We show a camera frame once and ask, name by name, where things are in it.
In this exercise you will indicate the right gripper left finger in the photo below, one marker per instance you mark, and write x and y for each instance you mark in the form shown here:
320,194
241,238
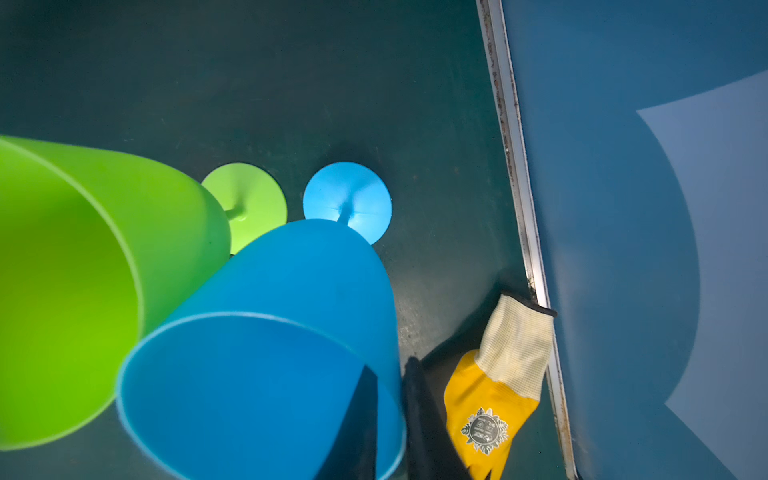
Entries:
353,454

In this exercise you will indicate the blue wine glass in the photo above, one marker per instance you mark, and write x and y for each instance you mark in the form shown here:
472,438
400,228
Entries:
251,377

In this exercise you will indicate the green wine glass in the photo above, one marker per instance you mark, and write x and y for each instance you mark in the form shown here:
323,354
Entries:
98,248

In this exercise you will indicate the yellow black work glove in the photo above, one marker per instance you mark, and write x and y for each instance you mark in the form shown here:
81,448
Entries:
497,386

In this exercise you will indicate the right table edge rail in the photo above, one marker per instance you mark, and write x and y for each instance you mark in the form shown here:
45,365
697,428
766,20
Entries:
501,71

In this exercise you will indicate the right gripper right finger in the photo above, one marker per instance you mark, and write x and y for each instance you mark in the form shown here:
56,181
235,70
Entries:
430,451

